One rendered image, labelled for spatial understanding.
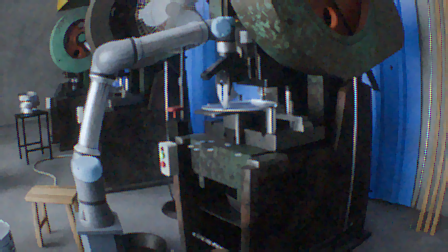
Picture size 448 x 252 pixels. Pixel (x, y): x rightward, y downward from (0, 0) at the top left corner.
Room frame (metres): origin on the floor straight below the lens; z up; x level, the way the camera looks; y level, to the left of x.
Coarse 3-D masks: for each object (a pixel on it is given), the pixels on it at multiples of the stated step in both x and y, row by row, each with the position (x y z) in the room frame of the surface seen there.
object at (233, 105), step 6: (234, 102) 1.77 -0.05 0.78; (240, 102) 1.77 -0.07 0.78; (246, 102) 1.76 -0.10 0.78; (258, 102) 1.73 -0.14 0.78; (264, 102) 1.72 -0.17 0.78; (270, 102) 1.70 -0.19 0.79; (204, 108) 1.58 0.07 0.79; (210, 108) 1.54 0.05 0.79; (216, 108) 1.59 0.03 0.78; (222, 108) 1.58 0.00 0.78; (228, 108) 1.57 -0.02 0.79; (234, 108) 1.56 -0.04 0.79; (240, 108) 1.55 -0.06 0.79; (246, 108) 1.49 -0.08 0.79; (252, 108) 1.49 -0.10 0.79; (258, 108) 1.50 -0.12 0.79; (264, 108) 1.52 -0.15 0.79
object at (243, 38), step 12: (240, 24) 1.68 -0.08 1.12; (240, 36) 1.68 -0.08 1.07; (240, 48) 1.67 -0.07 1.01; (240, 60) 1.64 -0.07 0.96; (252, 60) 1.61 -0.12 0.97; (264, 60) 1.61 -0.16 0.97; (240, 72) 1.64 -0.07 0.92; (252, 72) 1.61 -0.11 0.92; (264, 72) 1.61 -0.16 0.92; (276, 72) 1.65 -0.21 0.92
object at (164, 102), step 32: (96, 0) 2.57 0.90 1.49; (128, 0) 2.79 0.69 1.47; (96, 32) 2.58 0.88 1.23; (128, 32) 2.81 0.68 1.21; (160, 64) 3.20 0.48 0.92; (128, 96) 2.97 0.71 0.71; (160, 96) 3.10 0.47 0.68; (128, 128) 2.95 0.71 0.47; (160, 128) 3.10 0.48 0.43; (192, 128) 3.25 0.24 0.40; (128, 160) 2.94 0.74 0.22
